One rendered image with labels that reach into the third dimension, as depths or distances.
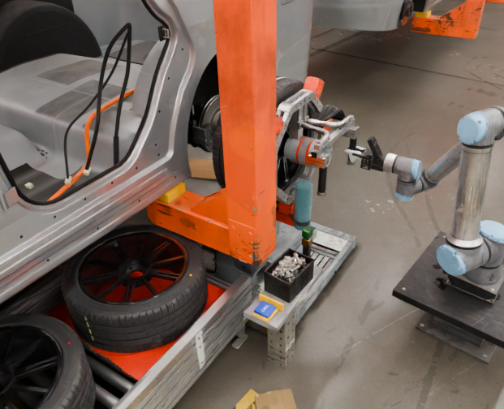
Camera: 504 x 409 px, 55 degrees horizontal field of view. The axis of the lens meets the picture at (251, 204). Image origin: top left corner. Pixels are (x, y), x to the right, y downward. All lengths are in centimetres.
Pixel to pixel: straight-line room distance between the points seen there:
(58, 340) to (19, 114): 134
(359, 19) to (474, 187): 299
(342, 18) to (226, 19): 318
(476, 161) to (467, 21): 381
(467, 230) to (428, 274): 46
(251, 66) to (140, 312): 109
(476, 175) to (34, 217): 170
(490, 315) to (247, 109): 147
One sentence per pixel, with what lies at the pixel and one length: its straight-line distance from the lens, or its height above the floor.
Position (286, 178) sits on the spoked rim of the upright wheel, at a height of 63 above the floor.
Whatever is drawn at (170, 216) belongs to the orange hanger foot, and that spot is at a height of 62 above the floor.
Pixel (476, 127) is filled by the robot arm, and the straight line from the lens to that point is 203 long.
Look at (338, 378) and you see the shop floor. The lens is 247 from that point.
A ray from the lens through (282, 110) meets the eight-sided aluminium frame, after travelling 224.
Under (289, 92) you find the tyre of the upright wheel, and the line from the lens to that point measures 238.
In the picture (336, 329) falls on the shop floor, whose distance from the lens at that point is 266.
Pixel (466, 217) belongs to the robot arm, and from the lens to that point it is 221.
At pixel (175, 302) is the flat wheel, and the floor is 49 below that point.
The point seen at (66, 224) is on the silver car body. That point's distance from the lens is 198.
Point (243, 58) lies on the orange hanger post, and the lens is 174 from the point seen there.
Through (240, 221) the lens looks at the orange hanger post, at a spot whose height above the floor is 75.
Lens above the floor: 198
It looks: 34 degrees down
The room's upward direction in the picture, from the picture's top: 2 degrees counter-clockwise
